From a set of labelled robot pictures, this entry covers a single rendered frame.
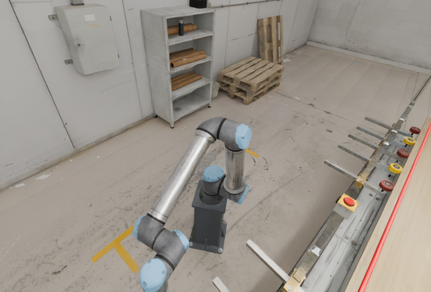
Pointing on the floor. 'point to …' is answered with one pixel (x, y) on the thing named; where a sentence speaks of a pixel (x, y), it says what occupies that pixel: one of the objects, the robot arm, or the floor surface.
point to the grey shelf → (200, 17)
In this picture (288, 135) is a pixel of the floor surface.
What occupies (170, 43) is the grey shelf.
